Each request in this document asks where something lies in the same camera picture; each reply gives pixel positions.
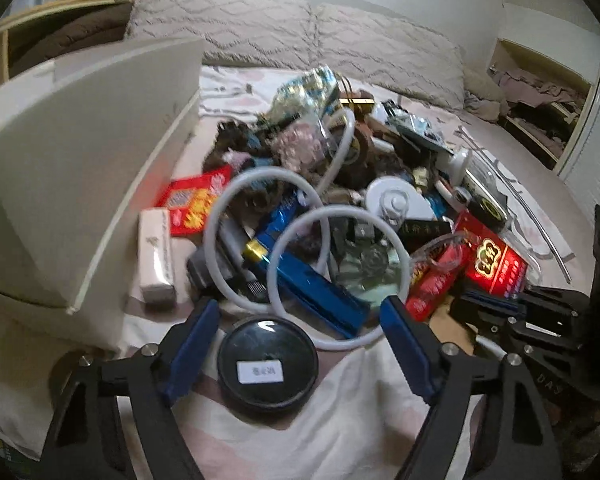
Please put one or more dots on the textured beige pillow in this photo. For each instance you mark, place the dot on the textured beige pillow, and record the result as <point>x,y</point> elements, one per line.
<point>385,50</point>
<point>215,25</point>

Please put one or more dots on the pink clothes pile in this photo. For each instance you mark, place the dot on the pink clothes pile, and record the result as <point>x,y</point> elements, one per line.
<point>535,85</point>

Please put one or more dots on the black round tin white label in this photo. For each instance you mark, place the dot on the black round tin white label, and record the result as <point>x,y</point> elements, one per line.
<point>267,360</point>

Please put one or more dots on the white shutter door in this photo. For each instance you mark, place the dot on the white shutter door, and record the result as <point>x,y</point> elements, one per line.
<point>595,130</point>

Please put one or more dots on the dark clothes pile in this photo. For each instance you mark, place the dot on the dark clothes pile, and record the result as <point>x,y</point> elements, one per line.
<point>540,125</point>

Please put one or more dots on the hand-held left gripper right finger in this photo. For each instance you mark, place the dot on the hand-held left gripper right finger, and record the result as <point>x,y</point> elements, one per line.
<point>407,350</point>

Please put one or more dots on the brown comforter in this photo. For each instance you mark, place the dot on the brown comforter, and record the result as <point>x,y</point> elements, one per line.
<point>75,35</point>

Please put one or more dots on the dark knitted scrunchies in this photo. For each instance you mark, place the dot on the dark knitted scrunchies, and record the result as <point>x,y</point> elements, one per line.
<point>235,136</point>

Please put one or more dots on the red gold-print box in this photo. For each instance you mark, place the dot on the red gold-print box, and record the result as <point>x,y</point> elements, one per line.
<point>490,255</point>

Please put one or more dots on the small white bottle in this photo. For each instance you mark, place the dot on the small white bottle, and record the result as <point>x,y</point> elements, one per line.
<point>457,163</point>

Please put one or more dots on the black lettered box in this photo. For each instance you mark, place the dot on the black lettered box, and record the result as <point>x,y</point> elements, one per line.
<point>424,229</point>

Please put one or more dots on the beige plush blanket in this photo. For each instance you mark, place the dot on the beige plush blanket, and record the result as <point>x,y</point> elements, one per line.
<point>485,95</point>

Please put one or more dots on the brown box gold trim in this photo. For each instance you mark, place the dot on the brown box gold trim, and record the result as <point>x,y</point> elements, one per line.
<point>356,102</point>

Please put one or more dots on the wooden shelf unit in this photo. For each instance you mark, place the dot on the wooden shelf unit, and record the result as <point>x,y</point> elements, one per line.
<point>0,45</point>

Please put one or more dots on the red printed snack packet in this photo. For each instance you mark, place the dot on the red printed snack packet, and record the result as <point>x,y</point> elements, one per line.
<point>195,205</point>

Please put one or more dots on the clear bag of packets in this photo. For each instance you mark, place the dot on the clear bag of packets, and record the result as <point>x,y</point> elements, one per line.
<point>415,128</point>

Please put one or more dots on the metal telescopic back scratcher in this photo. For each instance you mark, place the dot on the metal telescopic back scratcher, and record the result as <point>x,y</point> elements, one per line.
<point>525,210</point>

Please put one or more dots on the clear zip bag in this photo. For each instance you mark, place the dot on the clear zip bag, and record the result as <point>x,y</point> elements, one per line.
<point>487,177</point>

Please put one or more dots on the small white carton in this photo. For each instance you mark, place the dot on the small white carton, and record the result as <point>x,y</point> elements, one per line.
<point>155,255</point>

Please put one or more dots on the pink sequin pouch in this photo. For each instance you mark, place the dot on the pink sequin pouch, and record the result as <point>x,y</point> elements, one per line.
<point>297,146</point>

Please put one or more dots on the black tin gold emblem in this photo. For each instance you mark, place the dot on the black tin gold emblem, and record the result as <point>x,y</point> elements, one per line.
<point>487,208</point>

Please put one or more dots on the wall alcove shelf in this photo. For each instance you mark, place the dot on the wall alcove shelf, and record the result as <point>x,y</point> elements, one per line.
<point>500,52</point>

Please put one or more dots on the brown cardboard piece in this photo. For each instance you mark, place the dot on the brown cardboard piece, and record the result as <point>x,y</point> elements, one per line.
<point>452,312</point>

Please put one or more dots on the dark grey handheld device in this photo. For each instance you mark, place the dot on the dark grey handheld device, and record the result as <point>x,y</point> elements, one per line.
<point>225,255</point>

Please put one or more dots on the patterned foil bag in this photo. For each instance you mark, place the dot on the patterned foil bag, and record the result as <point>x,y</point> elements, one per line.
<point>305,90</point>

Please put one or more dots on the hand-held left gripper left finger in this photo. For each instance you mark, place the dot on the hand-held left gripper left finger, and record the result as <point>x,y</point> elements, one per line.
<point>190,355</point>

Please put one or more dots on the brown tape roll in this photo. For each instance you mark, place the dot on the brown tape roll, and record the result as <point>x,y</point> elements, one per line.
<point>365,138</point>

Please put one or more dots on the white storage box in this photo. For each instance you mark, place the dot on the white storage box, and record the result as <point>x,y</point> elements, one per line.
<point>55,185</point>

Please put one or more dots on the white round device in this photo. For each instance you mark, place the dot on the white round device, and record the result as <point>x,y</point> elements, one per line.
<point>392,202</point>

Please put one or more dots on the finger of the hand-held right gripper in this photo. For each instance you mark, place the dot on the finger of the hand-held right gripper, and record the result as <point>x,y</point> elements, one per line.
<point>502,335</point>
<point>485,298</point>

